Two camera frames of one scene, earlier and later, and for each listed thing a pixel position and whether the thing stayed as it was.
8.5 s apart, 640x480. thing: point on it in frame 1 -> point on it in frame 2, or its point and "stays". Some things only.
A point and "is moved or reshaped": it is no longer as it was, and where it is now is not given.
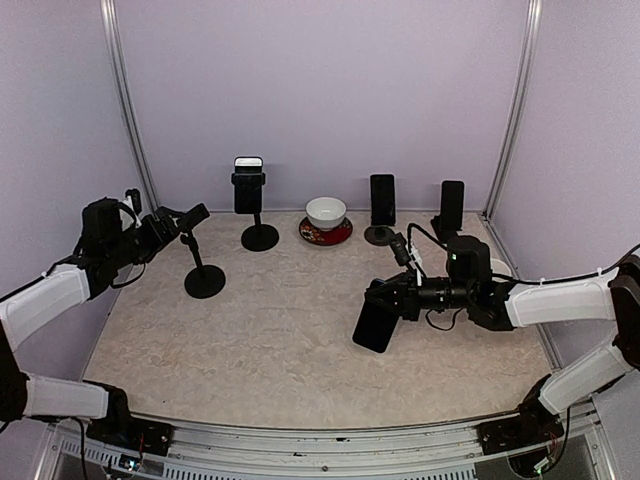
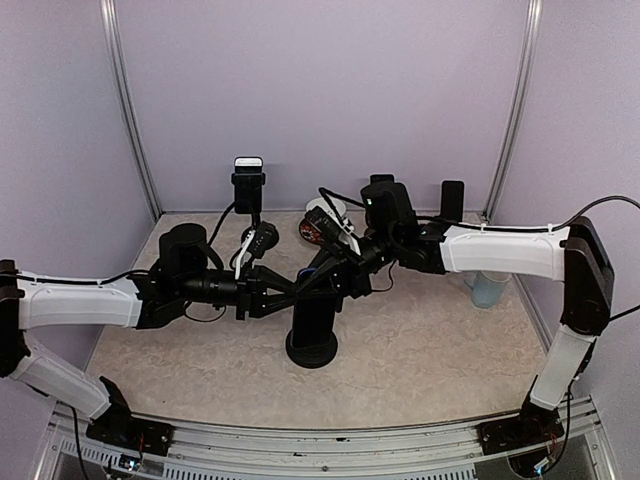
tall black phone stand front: [248, 199] stays
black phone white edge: [248, 185] stays
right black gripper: [406, 303] -> [349, 274]
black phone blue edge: [376, 323] -> [314, 314]
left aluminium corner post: [115, 48] stays
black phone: [452, 204] stays
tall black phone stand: [203, 281] is moved or reshaped
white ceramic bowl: [326, 213] stays
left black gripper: [160, 239] -> [251, 292]
